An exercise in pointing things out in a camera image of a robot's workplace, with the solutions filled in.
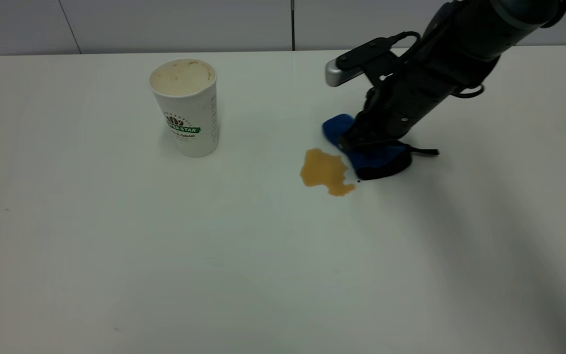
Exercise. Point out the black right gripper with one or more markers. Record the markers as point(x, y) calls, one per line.
point(410, 93)

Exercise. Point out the blue cloth with black trim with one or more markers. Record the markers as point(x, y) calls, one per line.
point(376, 161)

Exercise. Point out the white paper coffee cup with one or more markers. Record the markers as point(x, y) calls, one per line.
point(184, 118)

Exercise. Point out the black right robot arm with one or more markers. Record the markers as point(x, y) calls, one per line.
point(489, 22)

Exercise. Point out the brown coffee spill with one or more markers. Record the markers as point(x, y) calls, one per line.
point(322, 169)

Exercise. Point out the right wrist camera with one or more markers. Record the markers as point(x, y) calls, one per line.
point(356, 61)

